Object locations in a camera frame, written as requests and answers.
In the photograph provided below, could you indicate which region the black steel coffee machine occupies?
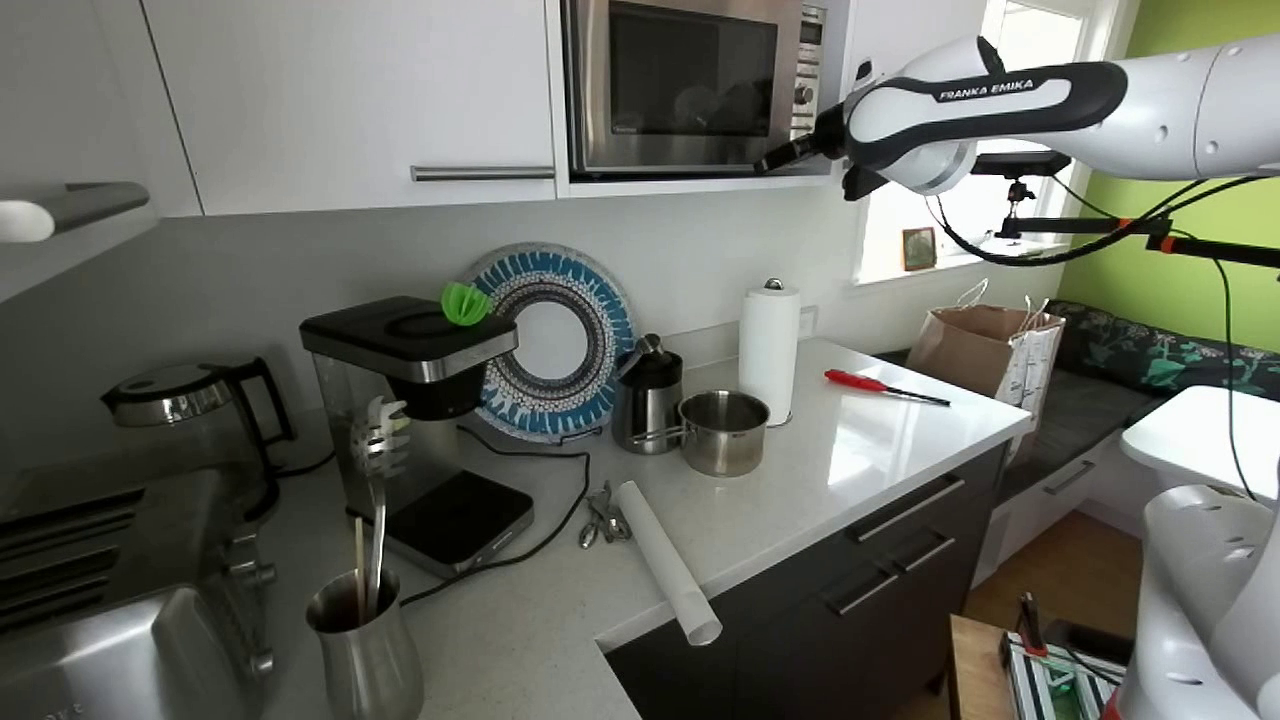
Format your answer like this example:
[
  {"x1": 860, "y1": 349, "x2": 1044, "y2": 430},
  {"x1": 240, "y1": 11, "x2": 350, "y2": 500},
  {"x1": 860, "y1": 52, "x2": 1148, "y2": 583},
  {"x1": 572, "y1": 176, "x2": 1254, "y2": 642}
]
[{"x1": 297, "y1": 293, "x2": 539, "y2": 580}]

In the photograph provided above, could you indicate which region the microwave door dark window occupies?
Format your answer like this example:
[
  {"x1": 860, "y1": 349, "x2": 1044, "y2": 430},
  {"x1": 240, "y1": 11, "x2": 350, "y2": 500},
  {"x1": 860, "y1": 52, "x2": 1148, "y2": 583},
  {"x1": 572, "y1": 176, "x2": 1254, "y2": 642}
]
[{"x1": 566, "y1": 0, "x2": 803, "y2": 182}]

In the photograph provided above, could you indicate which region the steel slotted spatula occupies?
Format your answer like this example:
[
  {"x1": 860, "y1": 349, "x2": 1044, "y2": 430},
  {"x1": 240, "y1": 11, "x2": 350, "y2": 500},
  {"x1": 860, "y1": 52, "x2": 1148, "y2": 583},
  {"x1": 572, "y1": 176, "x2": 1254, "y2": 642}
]
[{"x1": 344, "y1": 394, "x2": 415, "y2": 617}]

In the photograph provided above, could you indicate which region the red handled tool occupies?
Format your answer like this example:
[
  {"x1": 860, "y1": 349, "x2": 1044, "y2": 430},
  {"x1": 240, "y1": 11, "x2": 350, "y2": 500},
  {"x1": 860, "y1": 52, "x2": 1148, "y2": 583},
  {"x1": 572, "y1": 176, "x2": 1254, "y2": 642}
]
[{"x1": 822, "y1": 364, "x2": 957, "y2": 414}]

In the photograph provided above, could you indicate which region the brass wall switch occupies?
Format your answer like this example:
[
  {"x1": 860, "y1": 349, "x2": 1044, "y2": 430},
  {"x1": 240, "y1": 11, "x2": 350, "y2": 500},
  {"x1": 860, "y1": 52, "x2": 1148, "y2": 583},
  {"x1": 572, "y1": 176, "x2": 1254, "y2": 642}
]
[{"x1": 899, "y1": 224, "x2": 941, "y2": 278}]

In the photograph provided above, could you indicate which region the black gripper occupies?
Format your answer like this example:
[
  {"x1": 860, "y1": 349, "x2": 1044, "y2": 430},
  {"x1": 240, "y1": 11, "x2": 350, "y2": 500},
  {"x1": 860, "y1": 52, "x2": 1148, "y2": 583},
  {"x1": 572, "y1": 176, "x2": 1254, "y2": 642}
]
[{"x1": 760, "y1": 102, "x2": 860, "y2": 182}]

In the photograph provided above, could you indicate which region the small green plastic object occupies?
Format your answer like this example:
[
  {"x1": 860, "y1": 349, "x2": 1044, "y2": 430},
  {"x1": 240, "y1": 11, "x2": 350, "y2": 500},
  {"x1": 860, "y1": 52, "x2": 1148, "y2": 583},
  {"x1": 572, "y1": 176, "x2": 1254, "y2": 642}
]
[{"x1": 437, "y1": 278, "x2": 499, "y2": 333}]

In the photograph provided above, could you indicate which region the wide white cabinet door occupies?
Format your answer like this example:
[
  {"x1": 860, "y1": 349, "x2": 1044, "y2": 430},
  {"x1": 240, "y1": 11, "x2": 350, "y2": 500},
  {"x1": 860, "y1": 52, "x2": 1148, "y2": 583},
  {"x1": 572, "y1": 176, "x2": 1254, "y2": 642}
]
[{"x1": 138, "y1": 0, "x2": 566, "y2": 222}]

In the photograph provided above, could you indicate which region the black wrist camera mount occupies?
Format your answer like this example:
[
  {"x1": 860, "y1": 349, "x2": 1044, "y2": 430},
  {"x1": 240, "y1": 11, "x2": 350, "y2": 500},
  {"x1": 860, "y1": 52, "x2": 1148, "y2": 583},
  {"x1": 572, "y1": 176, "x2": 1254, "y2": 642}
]
[{"x1": 837, "y1": 162, "x2": 895, "y2": 208}]

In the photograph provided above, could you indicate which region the white low drawer unit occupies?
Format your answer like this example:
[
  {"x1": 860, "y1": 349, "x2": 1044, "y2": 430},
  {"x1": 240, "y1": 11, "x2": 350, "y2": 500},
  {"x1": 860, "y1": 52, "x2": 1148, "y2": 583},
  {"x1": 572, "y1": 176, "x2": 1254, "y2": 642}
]
[{"x1": 967, "y1": 421, "x2": 1151, "y2": 591}]

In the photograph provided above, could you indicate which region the steel carafe black lid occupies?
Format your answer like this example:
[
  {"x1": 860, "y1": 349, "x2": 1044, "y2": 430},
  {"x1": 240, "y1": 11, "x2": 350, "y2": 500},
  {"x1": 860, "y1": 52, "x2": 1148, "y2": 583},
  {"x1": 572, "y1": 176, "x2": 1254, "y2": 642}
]
[{"x1": 608, "y1": 327, "x2": 687, "y2": 460}]

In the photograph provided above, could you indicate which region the open cardboard box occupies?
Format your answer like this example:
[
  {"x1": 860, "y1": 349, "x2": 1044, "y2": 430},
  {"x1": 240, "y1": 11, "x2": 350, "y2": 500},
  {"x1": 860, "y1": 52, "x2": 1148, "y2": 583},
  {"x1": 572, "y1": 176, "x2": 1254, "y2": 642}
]
[{"x1": 904, "y1": 299, "x2": 1069, "y2": 414}]

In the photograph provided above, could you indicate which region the blue patterned decorative plate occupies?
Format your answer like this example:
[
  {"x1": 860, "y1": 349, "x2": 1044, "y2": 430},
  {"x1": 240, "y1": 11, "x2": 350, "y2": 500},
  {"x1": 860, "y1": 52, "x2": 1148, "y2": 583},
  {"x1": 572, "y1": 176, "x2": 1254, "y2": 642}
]
[{"x1": 465, "y1": 242, "x2": 643, "y2": 445}]

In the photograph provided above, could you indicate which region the white grey extractor hood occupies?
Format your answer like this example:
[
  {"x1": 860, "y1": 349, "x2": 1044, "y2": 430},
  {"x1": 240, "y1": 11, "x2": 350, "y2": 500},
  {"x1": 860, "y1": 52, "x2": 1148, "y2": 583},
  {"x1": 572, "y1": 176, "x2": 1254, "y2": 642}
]
[{"x1": 0, "y1": 182, "x2": 155, "y2": 249}]

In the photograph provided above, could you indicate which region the steel toaster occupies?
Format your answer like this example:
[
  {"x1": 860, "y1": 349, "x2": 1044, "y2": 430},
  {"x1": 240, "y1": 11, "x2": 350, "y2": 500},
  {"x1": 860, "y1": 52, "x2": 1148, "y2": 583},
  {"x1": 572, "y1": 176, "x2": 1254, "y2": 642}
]
[{"x1": 0, "y1": 482, "x2": 152, "y2": 631}]

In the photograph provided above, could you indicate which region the long steel cabinet handle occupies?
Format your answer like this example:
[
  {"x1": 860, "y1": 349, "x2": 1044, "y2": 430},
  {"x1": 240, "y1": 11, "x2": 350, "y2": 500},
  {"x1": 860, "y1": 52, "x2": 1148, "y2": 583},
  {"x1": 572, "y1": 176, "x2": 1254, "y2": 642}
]
[{"x1": 410, "y1": 162, "x2": 561, "y2": 185}]

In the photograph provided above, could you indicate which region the narrow white cabinet door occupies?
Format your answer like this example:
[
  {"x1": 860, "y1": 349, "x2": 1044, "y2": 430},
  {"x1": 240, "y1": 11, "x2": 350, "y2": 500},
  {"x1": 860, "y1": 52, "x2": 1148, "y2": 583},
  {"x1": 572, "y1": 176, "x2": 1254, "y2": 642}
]
[{"x1": 837, "y1": 0, "x2": 993, "y2": 96}]

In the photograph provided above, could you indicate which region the dark patterned bench cushion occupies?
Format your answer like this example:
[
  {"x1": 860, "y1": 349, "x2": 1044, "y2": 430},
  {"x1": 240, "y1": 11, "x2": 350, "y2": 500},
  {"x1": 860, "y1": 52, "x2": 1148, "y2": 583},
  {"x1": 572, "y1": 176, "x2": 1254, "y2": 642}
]
[{"x1": 1047, "y1": 297, "x2": 1280, "y2": 409}]

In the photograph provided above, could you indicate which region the white rolling pin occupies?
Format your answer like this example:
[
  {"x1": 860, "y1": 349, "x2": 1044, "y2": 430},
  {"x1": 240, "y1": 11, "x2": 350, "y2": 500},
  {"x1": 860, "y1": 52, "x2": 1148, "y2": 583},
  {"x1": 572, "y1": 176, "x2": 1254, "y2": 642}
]
[{"x1": 608, "y1": 477, "x2": 730, "y2": 653}]

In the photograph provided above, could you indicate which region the steel utensil cup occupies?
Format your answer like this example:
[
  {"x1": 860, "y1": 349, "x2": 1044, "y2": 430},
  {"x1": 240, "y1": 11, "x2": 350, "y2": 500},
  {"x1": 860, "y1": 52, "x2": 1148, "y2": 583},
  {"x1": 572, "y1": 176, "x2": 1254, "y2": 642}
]
[{"x1": 303, "y1": 569, "x2": 428, "y2": 720}]

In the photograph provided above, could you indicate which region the dark drawer cabinet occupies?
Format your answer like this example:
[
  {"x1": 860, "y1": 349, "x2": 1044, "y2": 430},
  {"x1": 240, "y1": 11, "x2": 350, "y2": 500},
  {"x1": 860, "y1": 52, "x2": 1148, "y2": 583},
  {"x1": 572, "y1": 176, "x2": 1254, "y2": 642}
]
[{"x1": 601, "y1": 445, "x2": 1013, "y2": 720}]

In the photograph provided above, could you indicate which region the black coffee machine cable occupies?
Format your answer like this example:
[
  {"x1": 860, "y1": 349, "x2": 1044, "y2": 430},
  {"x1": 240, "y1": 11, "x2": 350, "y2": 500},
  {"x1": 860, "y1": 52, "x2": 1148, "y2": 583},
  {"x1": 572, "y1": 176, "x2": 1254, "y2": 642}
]
[{"x1": 395, "y1": 421, "x2": 595, "y2": 611}]

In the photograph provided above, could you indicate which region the wooden stick utensil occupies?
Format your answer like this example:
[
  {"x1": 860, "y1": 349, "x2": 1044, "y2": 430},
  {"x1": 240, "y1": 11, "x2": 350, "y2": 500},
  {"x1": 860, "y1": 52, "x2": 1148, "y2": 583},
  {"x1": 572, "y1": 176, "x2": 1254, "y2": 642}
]
[{"x1": 350, "y1": 512, "x2": 371, "y2": 624}]

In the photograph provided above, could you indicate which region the white paper towel roll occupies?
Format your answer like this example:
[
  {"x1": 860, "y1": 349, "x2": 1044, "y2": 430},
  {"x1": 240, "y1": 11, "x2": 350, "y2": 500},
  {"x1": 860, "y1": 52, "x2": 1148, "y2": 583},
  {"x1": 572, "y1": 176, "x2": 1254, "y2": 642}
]
[{"x1": 738, "y1": 286, "x2": 809, "y2": 433}]

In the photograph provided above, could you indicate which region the stainless steel microwave body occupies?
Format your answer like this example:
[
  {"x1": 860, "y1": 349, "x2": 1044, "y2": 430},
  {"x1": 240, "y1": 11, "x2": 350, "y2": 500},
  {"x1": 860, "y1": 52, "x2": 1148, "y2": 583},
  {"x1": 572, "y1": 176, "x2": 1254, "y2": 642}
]
[{"x1": 558, "y1": 0, "x2": 857, "y2": 185}]

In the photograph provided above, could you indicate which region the steel saucepan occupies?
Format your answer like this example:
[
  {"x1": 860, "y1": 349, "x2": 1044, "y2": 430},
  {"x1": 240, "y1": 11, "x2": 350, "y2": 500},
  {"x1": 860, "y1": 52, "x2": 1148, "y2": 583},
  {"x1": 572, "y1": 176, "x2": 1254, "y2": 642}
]
[{"x1": 677, "y1": 385, "x2": 776, "y2": 482}]

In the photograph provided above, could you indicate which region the steel faucet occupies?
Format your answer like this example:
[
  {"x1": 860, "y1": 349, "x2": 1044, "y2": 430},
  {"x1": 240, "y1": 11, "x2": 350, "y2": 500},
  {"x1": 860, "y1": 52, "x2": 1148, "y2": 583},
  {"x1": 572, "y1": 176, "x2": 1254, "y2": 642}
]
[{"x1": 218, "y1": 522, "x2": 285, "y2": 681}]

